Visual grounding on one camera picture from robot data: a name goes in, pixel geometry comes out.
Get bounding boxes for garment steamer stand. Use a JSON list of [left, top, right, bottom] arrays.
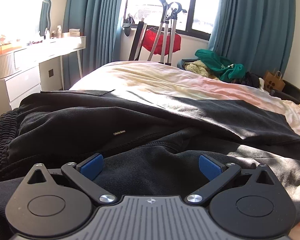
[[147, 0, 187, 66]]

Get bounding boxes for right teal curtain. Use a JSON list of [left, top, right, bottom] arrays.
[[208, 0, 296, 76]]

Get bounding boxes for black folded board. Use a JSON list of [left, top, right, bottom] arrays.
[[128, 18, 147, 61]]

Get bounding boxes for yellow knitted garment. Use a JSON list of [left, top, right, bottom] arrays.
[[184, 60, 217, 79]]

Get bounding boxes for brown paper bag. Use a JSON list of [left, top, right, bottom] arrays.
[[263, 70, 285, 92]]

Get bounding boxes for red garment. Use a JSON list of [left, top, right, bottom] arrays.
[[142, 28, 181, 55]]

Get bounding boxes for black pants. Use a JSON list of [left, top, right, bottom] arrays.
[[0, 90, 300, 239]]

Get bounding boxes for white drawer cabinet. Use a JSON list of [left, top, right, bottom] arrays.
[[0, 53, 41, 116]]

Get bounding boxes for white vanity desk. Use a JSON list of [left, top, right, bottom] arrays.
[[0, 36, 86, 88]]

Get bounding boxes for teal framed mirror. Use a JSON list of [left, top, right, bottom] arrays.
[[39, 0, 52, 36]]

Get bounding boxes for left teal curtain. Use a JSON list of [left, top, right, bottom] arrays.
[[63, 0, 123, 89]]

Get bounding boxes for green garment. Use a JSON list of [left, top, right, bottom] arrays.
[[194, 49, 247, 83]]

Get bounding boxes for teal curtain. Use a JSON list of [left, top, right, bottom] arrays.
[[208, 0, 296, 76], [63, 0, 123, 89]]

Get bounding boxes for window frame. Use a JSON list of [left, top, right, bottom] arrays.
[[123, 0, 219, 40]]

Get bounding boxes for black armchair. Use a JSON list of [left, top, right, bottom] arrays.
[[270, 80, 300, 105]]

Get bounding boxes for pastel bed sheet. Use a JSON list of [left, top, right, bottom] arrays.
[[69, 61, 300, 239]]

